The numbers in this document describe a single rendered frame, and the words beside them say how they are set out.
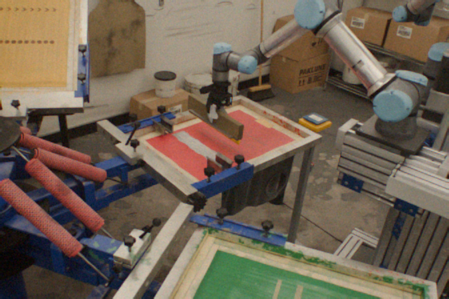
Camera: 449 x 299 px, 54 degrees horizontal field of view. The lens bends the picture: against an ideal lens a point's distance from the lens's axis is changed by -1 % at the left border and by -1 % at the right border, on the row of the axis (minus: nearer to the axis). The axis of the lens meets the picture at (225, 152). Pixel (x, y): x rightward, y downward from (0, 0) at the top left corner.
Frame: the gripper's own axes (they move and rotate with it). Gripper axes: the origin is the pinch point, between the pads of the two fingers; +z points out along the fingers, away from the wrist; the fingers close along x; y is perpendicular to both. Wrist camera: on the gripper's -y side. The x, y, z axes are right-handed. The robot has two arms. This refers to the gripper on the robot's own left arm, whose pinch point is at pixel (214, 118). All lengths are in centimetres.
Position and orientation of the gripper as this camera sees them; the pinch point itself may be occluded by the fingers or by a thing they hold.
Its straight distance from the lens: 201.9
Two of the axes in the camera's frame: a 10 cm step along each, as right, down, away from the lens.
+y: 6.6, 4.2, -6.2
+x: 7.5, -3.0, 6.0
